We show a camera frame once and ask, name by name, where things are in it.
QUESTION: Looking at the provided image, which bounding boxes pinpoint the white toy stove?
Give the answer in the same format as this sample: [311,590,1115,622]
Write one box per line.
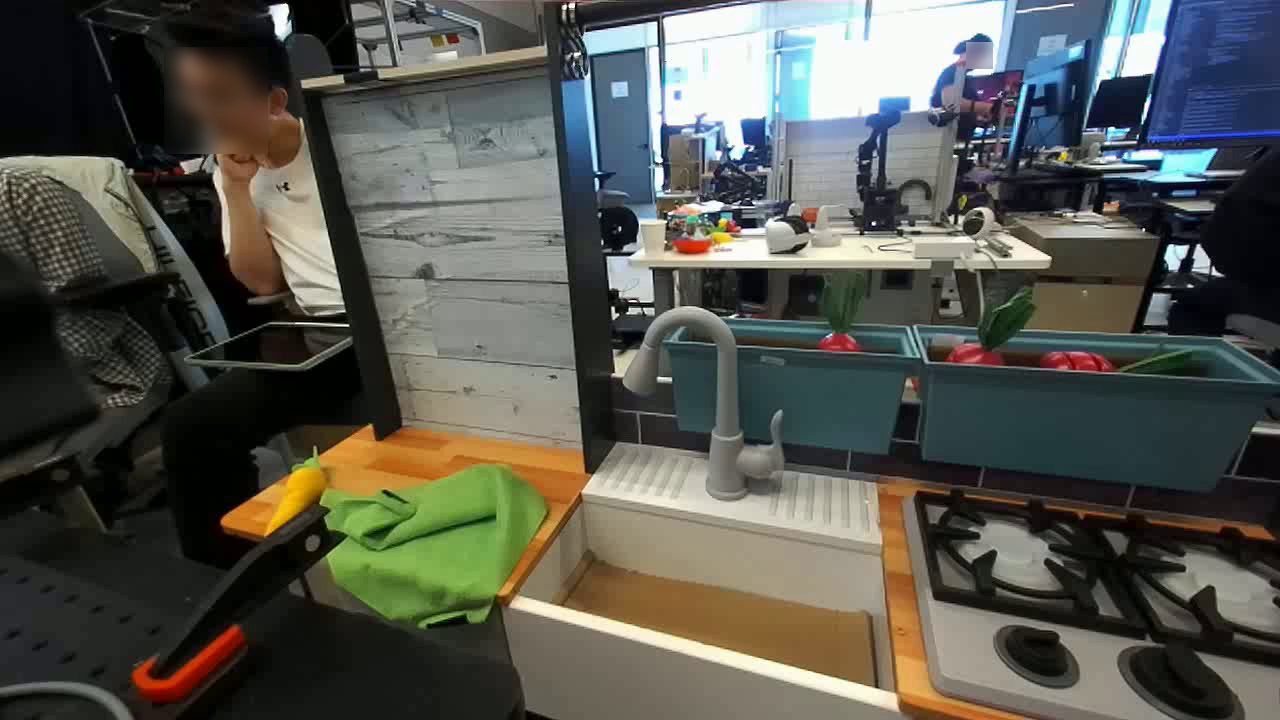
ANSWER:
[899,489,1280,720]

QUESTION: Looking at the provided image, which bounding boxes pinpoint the green toy leaf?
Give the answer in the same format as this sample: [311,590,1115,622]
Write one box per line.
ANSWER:
[1115,346,1210,382]

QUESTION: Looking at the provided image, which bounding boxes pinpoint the black vertical frame post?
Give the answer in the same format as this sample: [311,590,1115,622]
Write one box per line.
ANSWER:
[539,0,621,471]

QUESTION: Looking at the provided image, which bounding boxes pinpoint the office chair with grey jacket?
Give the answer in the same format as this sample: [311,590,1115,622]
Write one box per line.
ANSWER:
[0,151,231,501]

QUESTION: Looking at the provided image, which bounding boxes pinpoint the short teal planter box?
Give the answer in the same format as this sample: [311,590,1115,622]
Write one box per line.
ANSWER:
[660,317,926,461]

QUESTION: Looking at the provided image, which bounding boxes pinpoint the black perforated board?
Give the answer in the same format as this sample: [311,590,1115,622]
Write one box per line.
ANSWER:
[0,504,527,720]

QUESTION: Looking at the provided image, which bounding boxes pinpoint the red toy radish green leaves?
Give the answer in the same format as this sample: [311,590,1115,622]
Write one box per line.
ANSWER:
[811,271,870,360]
[942,283,1039,371]

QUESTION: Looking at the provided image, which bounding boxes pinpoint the black clamp orange handle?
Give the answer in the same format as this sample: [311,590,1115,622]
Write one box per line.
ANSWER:
[128,504,344,713]

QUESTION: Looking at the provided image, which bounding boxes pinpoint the grey toy faucet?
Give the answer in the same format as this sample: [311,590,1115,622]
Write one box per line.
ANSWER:
[621,306,792,504]

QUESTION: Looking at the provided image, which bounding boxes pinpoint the large dark monitor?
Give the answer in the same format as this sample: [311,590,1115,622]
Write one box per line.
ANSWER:
[1139,0,1280,151]

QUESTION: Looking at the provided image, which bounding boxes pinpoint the black slanted frame post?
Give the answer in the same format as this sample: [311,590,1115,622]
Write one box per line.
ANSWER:
[293,76,405,440]

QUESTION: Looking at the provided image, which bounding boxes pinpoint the white kettle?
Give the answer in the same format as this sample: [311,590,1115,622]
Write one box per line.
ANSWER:
[761,214,811,260]

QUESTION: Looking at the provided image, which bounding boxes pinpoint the black stove knob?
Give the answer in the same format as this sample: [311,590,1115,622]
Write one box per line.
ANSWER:
[993,622,1080,692]
[1115,639,1242,720]

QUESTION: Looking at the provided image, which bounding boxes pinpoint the beige cabinet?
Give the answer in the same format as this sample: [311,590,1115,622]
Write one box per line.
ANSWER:
[1002,209,1163,337]

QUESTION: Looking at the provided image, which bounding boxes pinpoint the white background table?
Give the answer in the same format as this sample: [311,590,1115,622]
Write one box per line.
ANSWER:
[630,229,1056,324]

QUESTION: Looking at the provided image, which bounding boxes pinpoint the black stove grate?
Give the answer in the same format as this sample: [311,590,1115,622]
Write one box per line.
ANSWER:
[915,494,1280,673]

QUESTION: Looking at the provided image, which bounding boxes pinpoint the grey wood plank panel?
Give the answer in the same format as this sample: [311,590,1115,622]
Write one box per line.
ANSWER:
[318,67,589,452]

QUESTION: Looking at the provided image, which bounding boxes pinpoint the seated person white shirt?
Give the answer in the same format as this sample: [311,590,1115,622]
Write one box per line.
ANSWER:
[146,10,370,563]

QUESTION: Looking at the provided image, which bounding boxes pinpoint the red toy vegetable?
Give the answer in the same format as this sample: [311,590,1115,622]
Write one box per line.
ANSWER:
[1034,350,1121,382]

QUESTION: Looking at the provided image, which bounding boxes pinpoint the long teal planter box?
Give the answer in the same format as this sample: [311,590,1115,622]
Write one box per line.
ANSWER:
[912,322,1280,498]

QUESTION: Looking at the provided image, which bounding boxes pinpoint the standing background person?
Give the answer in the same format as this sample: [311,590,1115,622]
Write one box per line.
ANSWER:
[926,28,999,119]

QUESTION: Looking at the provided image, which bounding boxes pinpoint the black tablet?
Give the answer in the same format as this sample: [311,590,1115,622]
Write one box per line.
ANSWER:
[185,317,358,382]

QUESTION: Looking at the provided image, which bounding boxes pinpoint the yellow toy corn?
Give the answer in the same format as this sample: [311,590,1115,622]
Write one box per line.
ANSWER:
[261,452,333,539]

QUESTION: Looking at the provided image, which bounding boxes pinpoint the white toy sink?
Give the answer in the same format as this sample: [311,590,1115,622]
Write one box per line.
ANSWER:
[501,440,904,720]

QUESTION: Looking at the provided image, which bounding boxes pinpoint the white background board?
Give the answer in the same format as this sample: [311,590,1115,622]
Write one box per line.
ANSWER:
[779,111,963,221]

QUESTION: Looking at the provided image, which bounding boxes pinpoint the green cloth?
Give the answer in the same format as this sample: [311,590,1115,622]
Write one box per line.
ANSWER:
[315,461,551,633]

